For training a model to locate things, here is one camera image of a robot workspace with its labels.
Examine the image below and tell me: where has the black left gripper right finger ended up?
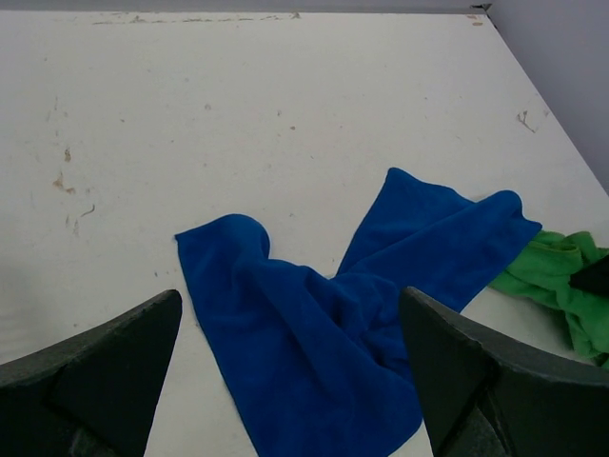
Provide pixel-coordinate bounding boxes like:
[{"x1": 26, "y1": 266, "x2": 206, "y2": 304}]
[{"x1": 400, "y1": 288, "x2": 608, "y2": 456}]

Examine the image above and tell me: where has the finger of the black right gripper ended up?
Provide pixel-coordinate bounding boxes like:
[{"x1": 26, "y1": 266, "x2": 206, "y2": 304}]
[{"x1": 569, "y1": 260, "x2": 608, "y2": 291}]

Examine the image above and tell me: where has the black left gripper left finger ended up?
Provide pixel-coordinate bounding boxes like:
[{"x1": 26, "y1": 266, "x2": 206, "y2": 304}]
[{"x1": 1, "y1": 289, "x2": 183, "y2": 456}]

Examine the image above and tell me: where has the green towel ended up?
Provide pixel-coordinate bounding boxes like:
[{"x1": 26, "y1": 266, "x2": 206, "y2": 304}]
[{"x1": 490, "y1": 230, "x2": 608, "y2": 369}]

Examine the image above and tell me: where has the blue towel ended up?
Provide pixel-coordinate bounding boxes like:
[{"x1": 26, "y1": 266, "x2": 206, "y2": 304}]
[{"x1": 176, "y1": 168, "x2": 541, "y2": 456}]

